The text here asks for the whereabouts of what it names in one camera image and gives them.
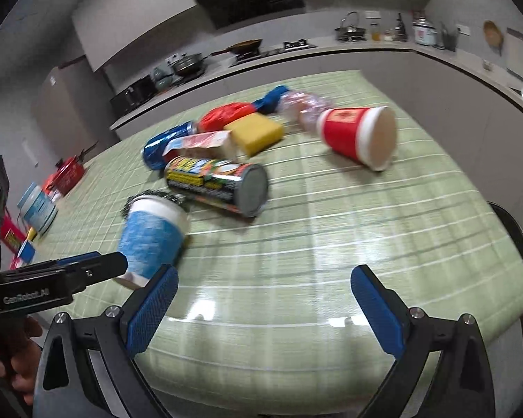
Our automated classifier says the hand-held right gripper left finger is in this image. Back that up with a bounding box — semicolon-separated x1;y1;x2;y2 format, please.
34;265;179;418

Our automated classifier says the steel kettle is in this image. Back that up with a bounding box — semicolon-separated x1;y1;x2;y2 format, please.
335;11;367;42

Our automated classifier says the person's left hand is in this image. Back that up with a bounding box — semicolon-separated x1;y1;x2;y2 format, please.
0;316;43;407

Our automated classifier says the blue paper cup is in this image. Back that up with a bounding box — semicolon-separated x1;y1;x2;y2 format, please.
115;195;190;290

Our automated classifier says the gas stove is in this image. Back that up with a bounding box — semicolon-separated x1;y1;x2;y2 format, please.
231;39;318;64

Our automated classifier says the round wooden board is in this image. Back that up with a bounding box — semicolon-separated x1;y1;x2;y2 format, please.
483;20;504;48

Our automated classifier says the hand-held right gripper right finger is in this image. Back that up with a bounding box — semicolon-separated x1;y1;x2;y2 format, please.
351;265;495;418

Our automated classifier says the yellow sponge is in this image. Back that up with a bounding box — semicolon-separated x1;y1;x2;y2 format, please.
223;113;285;157

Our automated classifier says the grey fridge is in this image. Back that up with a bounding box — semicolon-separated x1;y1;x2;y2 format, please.
30;56;118;175

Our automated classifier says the red plastic bag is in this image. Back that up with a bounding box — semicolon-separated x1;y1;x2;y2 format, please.
199;102;253;131

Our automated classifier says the white jar with blue label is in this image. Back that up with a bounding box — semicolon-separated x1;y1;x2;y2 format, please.
16;183;58;236

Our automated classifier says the crushed clear plastic bottle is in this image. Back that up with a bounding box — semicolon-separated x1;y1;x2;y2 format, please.
279;91;335;131

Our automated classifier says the grey wall cabinet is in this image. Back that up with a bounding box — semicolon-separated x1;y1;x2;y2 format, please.
72;2;199;72

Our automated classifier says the red paper cup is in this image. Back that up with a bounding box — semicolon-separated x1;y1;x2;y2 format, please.
316;105;398;172

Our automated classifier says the red pot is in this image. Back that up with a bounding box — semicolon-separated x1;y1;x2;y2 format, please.
44;141;99;196

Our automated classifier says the red box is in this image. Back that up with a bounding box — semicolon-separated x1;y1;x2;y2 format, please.
0;209;29;271

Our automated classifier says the green checked tablecloth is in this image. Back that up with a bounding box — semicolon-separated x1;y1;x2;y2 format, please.
35;70;523;395

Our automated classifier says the wok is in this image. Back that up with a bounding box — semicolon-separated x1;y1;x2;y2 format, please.
211;39;263;57

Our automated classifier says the pot with glass lid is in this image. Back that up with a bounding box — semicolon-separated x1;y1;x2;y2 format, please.
172;52;206;76

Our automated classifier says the red white carton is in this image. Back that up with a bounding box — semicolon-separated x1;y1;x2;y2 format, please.
163;131;238;163

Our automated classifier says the small blue white packet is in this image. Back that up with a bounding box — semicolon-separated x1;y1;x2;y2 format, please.
17;239;36;263

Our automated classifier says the black chair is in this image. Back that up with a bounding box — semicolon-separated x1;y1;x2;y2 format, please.
487;201;523;271

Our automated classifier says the blue soda can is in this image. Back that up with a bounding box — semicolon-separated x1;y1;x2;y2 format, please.
143;122;199;171

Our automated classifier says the black yellow chip can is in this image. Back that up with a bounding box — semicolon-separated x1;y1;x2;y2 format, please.
163;155;270;218

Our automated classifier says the white rice cooker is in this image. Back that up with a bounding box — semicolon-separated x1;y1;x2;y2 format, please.
412;11;439;47

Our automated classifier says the pale cutting board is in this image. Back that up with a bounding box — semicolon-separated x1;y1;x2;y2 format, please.
506;28;523;81

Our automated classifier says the teal pot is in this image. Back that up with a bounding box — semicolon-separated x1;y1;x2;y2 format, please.
152;66;175;92

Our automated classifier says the black countertop oven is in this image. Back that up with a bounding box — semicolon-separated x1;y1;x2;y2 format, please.
110;75;155;116

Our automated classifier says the utensil holder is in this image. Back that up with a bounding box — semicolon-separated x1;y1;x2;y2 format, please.
438;22;460;51

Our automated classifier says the steel wool scrubber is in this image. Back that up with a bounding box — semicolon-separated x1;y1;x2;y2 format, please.
121;188;189;224

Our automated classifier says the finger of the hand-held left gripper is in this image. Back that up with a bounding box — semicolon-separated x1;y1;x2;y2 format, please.
54;251;129;290

